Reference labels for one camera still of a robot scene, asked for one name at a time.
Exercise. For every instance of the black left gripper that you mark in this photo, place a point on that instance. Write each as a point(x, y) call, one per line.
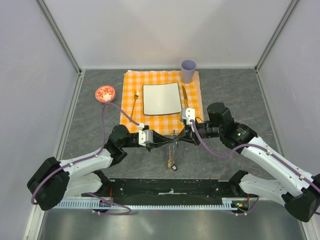
point(159, 140)

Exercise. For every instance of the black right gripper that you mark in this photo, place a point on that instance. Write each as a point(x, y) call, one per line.
point(188, 135)

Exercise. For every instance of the black key tag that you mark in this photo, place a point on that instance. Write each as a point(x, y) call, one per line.
point(174, 167)

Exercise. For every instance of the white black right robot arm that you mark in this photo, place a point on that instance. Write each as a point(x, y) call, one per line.
point(294, 188)

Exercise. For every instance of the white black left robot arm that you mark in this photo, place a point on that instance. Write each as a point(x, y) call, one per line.
point(56, 180)

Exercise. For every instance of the white square plate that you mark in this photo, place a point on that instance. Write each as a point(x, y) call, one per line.
point(161, 99)

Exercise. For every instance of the orange white checkered cloth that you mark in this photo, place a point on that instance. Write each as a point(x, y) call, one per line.
point(164, 124)

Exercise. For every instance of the gold knife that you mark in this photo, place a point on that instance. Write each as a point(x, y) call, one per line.
point(185, 97)

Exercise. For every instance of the gold fork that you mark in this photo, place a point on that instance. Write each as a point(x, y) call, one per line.
point(135, 98)

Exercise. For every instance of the red white patterned bowl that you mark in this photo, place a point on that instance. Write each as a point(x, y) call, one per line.
point(105, 94)

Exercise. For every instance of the lilac plastic cup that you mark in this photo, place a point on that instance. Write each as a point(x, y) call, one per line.
point(187, 71)

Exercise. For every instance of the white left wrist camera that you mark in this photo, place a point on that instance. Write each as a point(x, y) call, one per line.
point(145, 135)

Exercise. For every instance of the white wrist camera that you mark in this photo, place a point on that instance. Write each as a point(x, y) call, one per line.
point(145, 135)
point(187, 115)

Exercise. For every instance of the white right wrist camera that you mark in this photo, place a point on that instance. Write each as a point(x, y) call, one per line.
point(187, 115)

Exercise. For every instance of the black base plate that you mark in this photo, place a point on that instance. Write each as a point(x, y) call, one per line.
point(169, 192)

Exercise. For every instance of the grey slotted cable duct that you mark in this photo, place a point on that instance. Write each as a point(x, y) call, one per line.
point(95, 204)

